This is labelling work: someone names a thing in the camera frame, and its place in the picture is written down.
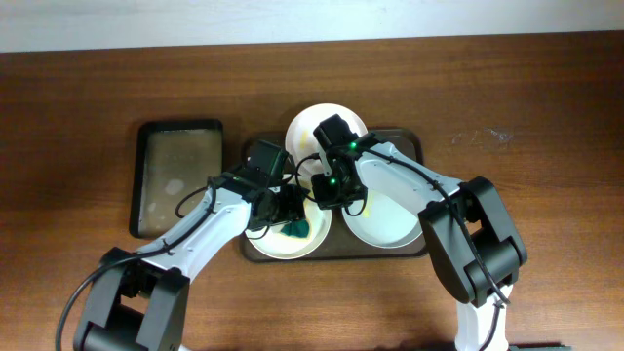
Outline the green yellow sponge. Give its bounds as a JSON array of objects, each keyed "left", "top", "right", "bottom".
[{"left": 280, "top": 219, "right": 311, "bottom": 239}]

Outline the pinkish white plate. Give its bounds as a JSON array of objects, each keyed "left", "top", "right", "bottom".
[{"left": 285, "top": 103, "right": 368, "bottom": 164}]

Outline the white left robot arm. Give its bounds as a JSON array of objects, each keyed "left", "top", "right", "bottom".
[{"left": 73, "top": 140, "right": 304, "bottom": 350}]

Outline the large brown serving tray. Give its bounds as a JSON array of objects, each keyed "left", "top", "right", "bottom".
[{"left": 239, "top": 128, "right": 428, "bottom": 263}]

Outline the small dark sponge tray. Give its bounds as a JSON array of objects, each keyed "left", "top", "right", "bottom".
[{"left": 129, "top": 118, "right": 223, "bottom": 239}]

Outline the pale green plate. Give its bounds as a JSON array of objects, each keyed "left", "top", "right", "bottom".
[{"left": 342, "top": 190, "right": 422, "bottom": 249}]

